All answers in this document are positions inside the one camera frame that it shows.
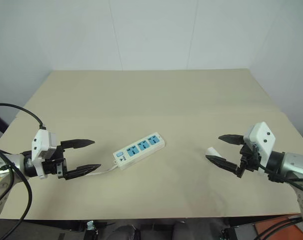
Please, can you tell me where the black cable bundle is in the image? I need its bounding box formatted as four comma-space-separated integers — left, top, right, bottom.
251, 214, 303, 240

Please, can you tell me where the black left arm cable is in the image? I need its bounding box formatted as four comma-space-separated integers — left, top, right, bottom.
0, 144, 33, 240
0, 102, 47, 130

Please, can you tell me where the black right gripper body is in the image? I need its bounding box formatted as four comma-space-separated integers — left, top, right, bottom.
236, 142, 263, 179

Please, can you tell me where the white power strip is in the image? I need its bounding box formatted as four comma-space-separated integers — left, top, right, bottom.
113, 132, 166, 171

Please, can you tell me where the white plug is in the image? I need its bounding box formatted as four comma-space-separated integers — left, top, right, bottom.
206, 147, 224, 161

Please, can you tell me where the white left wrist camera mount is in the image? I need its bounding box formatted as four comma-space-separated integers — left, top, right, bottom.
31, 128, 58, 179

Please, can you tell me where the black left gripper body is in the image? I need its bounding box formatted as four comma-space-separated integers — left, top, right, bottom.
41, 143, 69, 180

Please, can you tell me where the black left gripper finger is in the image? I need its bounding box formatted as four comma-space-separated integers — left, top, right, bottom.
66, 163, 103, 181
60, 138, 96, 152

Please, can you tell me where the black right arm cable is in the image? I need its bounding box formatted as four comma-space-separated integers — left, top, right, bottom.
256, 159, 303, 196

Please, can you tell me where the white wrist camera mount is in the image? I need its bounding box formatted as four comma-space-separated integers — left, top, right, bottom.
242, 121, 277, 176
31, 128, 58, 179

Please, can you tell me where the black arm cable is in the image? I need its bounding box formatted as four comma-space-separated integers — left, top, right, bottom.
256, 159, 303, 196
0, 102, 47, 130
0, 144, 33, 240

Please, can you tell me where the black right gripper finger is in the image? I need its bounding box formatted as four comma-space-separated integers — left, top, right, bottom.
217, 133, 245, 146
205, 154, 241, 175

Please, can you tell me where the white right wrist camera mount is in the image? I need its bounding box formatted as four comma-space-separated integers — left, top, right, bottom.
242, 121, 277, 176

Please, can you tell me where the white power strip cable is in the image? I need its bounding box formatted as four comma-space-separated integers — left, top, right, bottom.
87, 160, 120, 176

